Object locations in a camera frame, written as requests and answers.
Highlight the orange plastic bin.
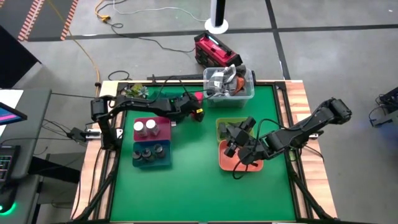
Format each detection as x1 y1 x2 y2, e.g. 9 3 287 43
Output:
218 139 264 172

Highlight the black looped gripper cable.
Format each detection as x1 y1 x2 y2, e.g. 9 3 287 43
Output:
232 160 249 180

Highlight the white paper sheet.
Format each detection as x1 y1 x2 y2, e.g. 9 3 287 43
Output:
0 89 24 108

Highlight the black aluminium table frame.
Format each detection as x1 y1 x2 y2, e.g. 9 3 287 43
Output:
71 79 338 224

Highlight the black striped-edge floor mat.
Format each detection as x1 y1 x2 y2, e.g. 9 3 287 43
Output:
0 0 79 42

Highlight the black panel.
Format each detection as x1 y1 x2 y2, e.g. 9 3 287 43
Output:
0 24 42 89

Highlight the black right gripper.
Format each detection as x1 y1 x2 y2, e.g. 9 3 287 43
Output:
223 116 259 159

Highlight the backlit keyboard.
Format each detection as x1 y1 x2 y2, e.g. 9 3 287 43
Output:
0 144 21 184

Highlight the red and black toolbox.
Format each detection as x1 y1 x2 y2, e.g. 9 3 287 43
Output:
193 30 244 68

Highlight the long yellow floor cable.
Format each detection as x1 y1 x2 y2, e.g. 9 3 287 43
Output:
45 0 102 111

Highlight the black floor cable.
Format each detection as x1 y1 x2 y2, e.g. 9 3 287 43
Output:
108 21 197 54

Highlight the blue plastic bin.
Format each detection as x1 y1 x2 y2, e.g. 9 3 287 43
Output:
132 139 173 169

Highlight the grey desk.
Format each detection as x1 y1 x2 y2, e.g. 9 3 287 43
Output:
0 88 52 224

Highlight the pink plastic bin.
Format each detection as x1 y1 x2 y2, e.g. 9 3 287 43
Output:
133 116 172 142

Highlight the potted succulent plant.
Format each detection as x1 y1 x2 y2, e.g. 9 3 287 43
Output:
123 83 149 100

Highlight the black bar on floor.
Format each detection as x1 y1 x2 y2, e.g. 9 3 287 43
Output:
146 73 205 81

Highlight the orange cloth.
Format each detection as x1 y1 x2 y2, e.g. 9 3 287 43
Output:
234 77 246 94

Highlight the lime green plastic bin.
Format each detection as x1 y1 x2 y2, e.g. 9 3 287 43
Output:
216 117 254 144

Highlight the black wired device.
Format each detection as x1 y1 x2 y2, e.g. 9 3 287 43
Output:
369 86 398 128

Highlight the black gadget with light ring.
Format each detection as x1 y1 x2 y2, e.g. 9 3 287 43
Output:
0 183 18 215

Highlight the grey striped towel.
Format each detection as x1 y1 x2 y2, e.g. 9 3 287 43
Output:
206 64 248 96

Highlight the computer monitor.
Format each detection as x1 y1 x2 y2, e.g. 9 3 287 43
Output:
0 101 28 126

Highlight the clear plastic tub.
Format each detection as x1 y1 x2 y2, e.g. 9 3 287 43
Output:
203 67 256 109

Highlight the white floor cable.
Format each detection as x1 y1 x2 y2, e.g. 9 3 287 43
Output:
111 0 208 23

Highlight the yellow extension cord plug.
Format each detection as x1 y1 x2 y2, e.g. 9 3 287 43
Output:
94 0 112 24

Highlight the dark green cloth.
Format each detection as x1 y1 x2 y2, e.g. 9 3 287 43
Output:
144 89 195 123

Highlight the coiled black cable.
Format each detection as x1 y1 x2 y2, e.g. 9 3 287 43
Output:
108 70 132 82

